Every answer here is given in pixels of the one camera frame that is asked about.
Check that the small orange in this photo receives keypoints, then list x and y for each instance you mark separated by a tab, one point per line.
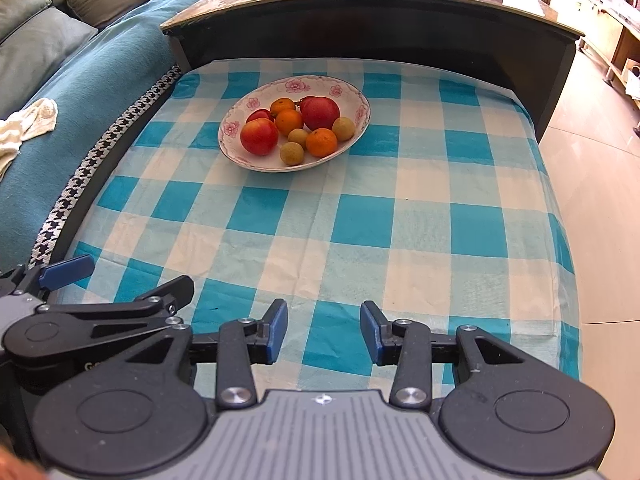
321	141

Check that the brown longan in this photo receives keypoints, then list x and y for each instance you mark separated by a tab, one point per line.
343	128
292	153
297	137

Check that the deep red nectarine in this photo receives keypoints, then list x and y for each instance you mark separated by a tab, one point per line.
321	112

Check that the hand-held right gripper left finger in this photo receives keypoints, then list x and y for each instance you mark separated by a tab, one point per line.
277	332

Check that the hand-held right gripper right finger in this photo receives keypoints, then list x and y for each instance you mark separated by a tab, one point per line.
370	332

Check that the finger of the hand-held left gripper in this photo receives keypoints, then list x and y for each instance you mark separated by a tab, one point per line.
67	270
165	292

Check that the orange-red nectarine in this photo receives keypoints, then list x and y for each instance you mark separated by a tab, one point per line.
259	136

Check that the small red tomato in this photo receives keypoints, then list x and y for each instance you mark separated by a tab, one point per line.
259	114

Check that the large teal-grey pillow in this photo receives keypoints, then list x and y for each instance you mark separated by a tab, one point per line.
40	55

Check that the dark coffee table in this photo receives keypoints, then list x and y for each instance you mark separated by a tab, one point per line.
375	30

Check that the white knitted cloth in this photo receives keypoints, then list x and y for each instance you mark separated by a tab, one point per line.
27	122

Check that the blue white checked tablecloth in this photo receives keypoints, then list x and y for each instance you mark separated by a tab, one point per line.
375	220

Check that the mandarin with stem mark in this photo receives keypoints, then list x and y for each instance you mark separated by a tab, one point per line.
282	106

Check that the smooth orange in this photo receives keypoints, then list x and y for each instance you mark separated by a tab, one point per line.
289	121

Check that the wooden shelf unit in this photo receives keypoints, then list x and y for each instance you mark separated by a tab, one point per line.
612	45

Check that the small teal-grey pillow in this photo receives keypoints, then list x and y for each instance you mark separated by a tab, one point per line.
20	7

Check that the white floral plate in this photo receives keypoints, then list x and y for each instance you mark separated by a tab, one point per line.
345	102

